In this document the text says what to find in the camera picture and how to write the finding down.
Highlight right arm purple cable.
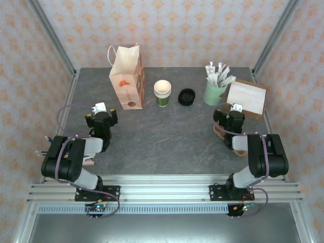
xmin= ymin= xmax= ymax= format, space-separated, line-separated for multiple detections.
xmin=212 ymin=102 xmax=269 ymax=218

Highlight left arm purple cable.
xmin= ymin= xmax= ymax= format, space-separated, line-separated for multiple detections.
xmin=55 ymin=103 xmax=121 ymax=219

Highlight paper wrapped stirrer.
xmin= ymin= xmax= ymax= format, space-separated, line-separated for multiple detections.
xmin=205 ymin=61 xmax=216 ymax=76
xmin=220 ymin=75 xmax=236 ymax=88
xmin=207 ymin=73 xmax=221 ymax=88
xmin=217 ymin=62 xmax=230 ymax=79

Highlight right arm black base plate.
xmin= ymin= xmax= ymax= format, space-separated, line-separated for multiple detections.
xmin=209 ymin=184 xmax=254 ymax=202

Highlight aluminium frame post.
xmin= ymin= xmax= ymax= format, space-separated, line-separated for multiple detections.
xmin=26 ymin=0 xmax=78 ymax=78
xmin=252 ymin=0 xmax=302 ymax=76

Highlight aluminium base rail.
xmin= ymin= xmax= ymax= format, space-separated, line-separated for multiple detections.
xmin=26 ymin=174 xmax=304 ymax=203

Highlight pink stapler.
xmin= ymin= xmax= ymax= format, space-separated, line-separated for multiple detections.
xmin=83 ymin=154 xmax=96 ymax=167

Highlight aluminium table side rail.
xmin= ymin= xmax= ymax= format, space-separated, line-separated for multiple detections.
xmin=40 ymin=70 xmax=79 ymax=183
xmin=250 ymin=68 xmax=289 ymax=183

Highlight slotted grey cable duct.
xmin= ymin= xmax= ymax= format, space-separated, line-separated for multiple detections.
xmin=37 ymin=205 xmax=230 ymax=215

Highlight brown pulp cup carrier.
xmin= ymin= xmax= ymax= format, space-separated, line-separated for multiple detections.
xmin=212 ymin=123 xmax=249 ymax=158

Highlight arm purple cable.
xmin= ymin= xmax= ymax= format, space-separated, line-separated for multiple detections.
xmin=212 ymin=102 xmax=269 ymax=218
xmin=55 ymin=103 xmax=121 ymax=219

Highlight pale green holder cup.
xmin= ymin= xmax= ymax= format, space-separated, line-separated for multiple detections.
xmin=203 ymin=80 xmax=228 ymax=106

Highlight white napkin stack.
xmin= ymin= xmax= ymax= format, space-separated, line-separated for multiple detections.
xmin=226 ymin=81 xmax=267 ymax=113

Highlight brown cardboard napkin box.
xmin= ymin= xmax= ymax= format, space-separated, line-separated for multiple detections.
xmin=222 ymin=78 xmax=268 ymax=121

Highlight printed paper takeout bag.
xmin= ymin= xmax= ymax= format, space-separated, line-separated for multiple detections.
xmin=107 ymin=43 xmax=146 ymax=111

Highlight green sleeved paper cup stack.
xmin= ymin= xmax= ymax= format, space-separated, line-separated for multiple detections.
xmin=153 ymin=79 xmax=172 ymax=107

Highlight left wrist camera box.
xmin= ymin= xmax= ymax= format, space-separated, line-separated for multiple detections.
xmin=91 ymin=102 xmax=108 ymax=114

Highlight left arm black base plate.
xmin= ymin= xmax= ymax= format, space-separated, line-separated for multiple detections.
xmin=74 ymin=185 xmax=121 ymax=202

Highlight black plastic cup lid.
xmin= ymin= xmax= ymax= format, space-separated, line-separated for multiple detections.
xmin=178 ymin=88 xmax=196 ymax=106

